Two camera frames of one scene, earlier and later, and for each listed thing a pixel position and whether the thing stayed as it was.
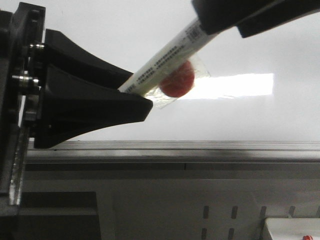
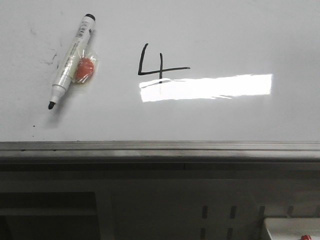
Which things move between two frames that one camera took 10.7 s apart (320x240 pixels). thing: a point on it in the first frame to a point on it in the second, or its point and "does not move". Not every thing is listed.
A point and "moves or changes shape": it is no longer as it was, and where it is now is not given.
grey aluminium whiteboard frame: x=175 y=156 does not move
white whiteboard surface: x=265 y=87 does not move
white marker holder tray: x=293 y=228 does not move
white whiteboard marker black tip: x=146 y=78 to x=73 y=59
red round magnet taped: x=180 y=83 moves or changes shape
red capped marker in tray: x=307 y=237 does not move
